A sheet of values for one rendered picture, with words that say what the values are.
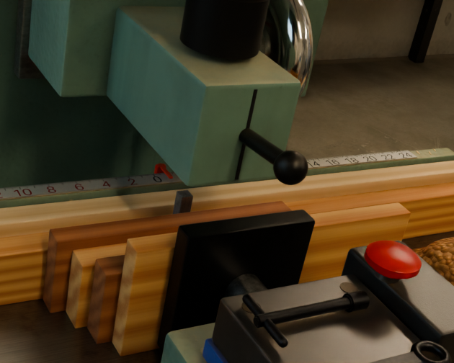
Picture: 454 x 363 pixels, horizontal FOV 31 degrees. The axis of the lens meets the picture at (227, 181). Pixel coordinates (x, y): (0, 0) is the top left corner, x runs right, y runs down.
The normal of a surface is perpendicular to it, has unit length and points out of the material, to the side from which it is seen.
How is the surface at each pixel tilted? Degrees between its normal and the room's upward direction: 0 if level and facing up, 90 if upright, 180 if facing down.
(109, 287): 90
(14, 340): 0
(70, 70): 90
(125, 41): 90
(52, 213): 0
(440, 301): 0
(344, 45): 90
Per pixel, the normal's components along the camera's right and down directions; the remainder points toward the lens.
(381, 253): 0.04, -0.85
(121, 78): -0.86, 0.09
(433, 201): 0.47, 0.49
